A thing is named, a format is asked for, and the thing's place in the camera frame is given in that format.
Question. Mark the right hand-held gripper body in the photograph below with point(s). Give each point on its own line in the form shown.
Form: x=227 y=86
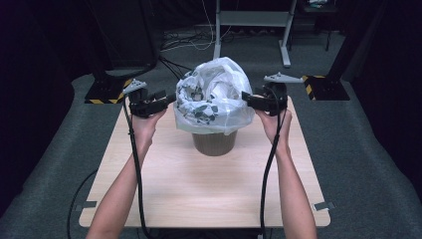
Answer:
x=277 y=96

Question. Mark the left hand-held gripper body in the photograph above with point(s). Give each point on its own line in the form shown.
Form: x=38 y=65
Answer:
x=142 y=103

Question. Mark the white printed plastic bag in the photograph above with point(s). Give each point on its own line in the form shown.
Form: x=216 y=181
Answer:
x=215 y=96

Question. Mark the brown ribbed plastic bin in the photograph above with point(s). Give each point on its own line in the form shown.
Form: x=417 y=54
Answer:
x=215 y=144

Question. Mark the person's left hand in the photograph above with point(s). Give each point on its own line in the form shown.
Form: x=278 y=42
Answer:
x=146 y=127

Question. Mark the person's right hand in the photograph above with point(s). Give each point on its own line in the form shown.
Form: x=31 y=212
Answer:
x=273 y=127

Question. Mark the black stand with dark panel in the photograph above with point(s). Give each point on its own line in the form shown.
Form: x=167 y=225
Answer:
x=129 y=33

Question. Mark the dark side table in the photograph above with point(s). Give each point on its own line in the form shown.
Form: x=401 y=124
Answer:
x=320 y=10

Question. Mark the black yellow striped base plate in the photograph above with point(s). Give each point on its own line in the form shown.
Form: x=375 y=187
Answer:
x=326 y=88
x=106 y=94

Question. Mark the white metal desk frame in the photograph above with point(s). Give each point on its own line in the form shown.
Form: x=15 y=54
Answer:
x=253 y=18

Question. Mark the black slanted stand post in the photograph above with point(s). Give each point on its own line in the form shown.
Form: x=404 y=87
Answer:
x=348 y=43

